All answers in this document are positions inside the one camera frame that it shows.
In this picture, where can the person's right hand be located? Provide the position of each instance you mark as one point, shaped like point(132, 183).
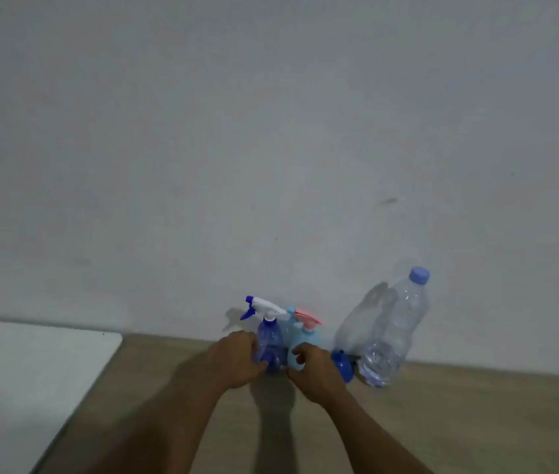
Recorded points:
point(316, 377)

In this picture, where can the person's left hand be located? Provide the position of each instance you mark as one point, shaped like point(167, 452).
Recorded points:
point(232, 360)

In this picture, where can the blue plastic funnel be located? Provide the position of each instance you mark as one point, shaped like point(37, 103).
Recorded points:
point(342, 366)

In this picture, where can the light blue pink spray bottle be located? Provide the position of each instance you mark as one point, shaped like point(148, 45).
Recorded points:
point(304, 336)

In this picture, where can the transparent blue spray bottle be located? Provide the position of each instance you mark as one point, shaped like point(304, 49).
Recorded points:
point(272, 340)

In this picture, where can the pink spray head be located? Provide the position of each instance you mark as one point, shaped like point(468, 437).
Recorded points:
point(306, 316)

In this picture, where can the white blue spray head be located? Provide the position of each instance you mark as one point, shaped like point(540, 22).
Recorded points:
point(264, 306)

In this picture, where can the clear plastic water bottle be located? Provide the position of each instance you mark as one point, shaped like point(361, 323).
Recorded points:
point(393, 330)

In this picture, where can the blue bottle cap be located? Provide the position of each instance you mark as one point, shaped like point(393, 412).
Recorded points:
point(419, 275)

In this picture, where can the person's left forearm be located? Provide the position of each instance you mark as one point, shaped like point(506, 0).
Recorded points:
point(170, 429)

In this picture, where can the person's right forearm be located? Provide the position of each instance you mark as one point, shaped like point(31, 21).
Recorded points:
point(373, 439)

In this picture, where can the wooden table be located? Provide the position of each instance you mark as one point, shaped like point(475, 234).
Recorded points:
point(457, 419)

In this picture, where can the white side table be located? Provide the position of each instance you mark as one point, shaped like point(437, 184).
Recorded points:
point(22, 389)

